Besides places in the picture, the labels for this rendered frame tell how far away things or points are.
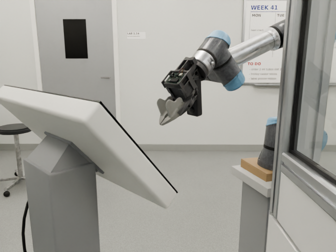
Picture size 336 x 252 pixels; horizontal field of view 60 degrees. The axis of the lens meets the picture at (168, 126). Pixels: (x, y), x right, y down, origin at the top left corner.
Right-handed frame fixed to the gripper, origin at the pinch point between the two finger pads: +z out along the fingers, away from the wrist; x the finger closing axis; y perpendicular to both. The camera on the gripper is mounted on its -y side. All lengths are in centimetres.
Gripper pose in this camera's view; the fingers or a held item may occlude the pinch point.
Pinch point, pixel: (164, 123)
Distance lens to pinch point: 81.3
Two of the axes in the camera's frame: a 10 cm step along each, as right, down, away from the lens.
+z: -5.4, 7.4, -3.9
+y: -4.5, -6.5, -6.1
